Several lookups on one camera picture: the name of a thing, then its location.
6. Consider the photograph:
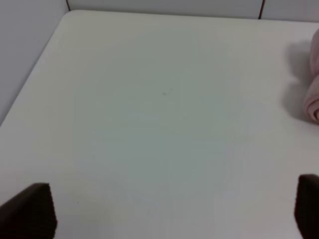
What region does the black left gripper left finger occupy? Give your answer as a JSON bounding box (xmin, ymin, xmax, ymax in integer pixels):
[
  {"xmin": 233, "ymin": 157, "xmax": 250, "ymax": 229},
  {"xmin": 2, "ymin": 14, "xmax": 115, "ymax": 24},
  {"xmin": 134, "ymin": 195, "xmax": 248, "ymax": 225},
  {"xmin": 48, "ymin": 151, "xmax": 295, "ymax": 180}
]
[{"xmin": 0, "ymin": 183, "xmax": 57, "ymax": 239}]

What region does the rolled pink towel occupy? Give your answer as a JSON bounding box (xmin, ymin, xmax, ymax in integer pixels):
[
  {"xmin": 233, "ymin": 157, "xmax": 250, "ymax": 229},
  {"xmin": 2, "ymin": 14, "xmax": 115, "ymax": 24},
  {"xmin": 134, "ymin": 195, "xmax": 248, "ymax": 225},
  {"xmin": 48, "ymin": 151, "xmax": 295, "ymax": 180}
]
[{"xmin": 304, "ymin": 30, "xmax": 319, "ymax": 123}]

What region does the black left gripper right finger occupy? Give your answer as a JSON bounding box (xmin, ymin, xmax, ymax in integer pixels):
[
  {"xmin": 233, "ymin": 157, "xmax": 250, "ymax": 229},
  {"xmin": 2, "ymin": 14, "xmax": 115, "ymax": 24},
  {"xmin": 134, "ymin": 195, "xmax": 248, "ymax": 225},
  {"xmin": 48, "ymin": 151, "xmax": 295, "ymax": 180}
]
[{"xmin": 294, "ymin": 174, "xmax": 319, "ymax": 239}]

